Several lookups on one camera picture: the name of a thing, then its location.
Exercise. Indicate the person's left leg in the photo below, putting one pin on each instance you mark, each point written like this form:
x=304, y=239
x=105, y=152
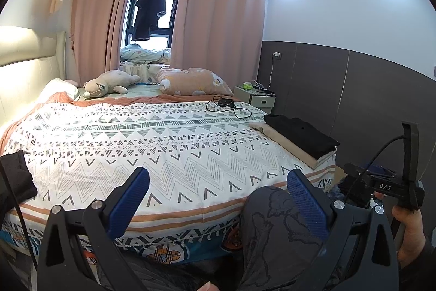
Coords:
x=163, y=275

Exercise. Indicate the black button shirt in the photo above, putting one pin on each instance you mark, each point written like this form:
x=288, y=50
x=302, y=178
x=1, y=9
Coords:
x=303, y=136

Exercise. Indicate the black folded clothes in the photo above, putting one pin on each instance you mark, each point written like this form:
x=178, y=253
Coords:
x=17, y=178

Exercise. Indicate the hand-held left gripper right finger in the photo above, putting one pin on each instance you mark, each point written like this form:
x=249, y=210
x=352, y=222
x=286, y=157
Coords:
x=306, y=205

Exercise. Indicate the cartoon printed bed sheet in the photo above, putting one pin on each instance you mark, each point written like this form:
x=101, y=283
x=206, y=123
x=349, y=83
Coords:
x=163, y=251

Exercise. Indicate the white pillow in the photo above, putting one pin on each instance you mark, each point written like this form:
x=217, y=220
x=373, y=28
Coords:
x=56, y=88

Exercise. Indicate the beige plush toy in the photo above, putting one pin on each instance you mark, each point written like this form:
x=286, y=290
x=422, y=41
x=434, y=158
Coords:
x=109, y=81

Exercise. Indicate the white nightstand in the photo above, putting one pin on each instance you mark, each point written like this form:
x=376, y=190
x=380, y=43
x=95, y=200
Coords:
x=260, y=100

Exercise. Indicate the person's grey patterned trousers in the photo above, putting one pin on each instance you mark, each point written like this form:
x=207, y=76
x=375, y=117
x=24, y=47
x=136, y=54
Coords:
x=272, y=233

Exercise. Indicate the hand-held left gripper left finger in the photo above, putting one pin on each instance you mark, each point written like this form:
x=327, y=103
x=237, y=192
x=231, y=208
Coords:
x=131, y=192

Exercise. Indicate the pink curtain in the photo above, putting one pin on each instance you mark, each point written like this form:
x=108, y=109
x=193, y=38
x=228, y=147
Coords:
x=221, y=15
x=98, y=4

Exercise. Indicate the white patterned quilt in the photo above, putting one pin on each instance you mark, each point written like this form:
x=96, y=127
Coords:
x=146, y=71

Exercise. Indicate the person's right hand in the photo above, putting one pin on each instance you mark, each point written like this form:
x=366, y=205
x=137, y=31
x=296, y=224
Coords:
x=414, y=236

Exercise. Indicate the person's left hand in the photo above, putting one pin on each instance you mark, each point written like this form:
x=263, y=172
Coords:
x=207, y=287

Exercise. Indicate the crumpled light blue bedding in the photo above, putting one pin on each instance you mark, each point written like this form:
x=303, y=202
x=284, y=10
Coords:
x=143, y=54

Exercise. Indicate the green item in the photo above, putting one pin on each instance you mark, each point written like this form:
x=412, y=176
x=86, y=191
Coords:
x=247, y=85

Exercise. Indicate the pink printed pillow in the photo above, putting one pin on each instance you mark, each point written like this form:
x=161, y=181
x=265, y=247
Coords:
x=194, y=81

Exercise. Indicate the dark hanging coat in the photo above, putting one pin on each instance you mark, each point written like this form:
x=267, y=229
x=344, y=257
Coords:
x=148, y=4

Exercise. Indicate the beige folded cloth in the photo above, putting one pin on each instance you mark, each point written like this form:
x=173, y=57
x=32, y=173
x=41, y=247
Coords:
x=289, y=150

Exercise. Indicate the bed with patterned quilt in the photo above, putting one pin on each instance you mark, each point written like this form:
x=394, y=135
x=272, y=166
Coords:
x=136, y=134

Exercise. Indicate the person's right forearm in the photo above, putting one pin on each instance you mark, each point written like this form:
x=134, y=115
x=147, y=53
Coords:
x=419, y=274

